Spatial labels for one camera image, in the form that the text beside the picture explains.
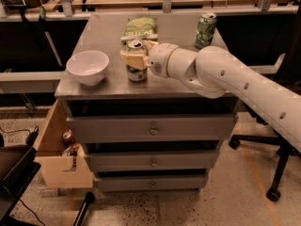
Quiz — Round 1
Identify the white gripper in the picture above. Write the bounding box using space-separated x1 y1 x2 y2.
120 40 179 78

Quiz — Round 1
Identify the white green 7up can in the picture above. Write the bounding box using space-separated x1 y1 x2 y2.
126 39 148 82

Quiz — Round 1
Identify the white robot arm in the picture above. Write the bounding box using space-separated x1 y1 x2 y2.
120 40 301 151

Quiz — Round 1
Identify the white bowl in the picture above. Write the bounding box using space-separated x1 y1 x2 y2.
66 51 109 86

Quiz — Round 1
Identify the green soda can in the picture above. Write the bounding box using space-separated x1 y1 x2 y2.
195 12 217 49

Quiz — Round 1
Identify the red can in box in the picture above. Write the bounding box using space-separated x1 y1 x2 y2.
62 131 75 146

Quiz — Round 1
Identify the green chip bag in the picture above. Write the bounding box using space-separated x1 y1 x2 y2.
121 17 158 42

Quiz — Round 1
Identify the grey drawer cabinet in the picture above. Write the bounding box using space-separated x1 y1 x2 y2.
55 14 240 183

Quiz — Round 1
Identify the top grey drawer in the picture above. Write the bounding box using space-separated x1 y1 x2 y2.
67 114 237 144

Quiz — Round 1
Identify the grey drawer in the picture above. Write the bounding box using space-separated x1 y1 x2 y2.
67 114 237 144
86 150 219 172
95 174 208 192

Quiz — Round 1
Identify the middle grey drawer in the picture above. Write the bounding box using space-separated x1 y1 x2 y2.
86 150 219 172

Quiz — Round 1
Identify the bottom grey drawer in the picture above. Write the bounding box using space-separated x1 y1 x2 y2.
95 174 208 192

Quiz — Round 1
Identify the wooden background workbench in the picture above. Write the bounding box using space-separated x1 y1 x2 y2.
0 0 300 18

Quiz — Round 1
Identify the wooden side box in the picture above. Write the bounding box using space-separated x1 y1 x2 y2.
34 101 93 188

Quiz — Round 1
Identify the black equipment at left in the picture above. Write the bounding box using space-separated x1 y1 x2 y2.
0 127 40 226

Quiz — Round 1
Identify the black office chair base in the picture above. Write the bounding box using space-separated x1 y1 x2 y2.
228 103 300 202

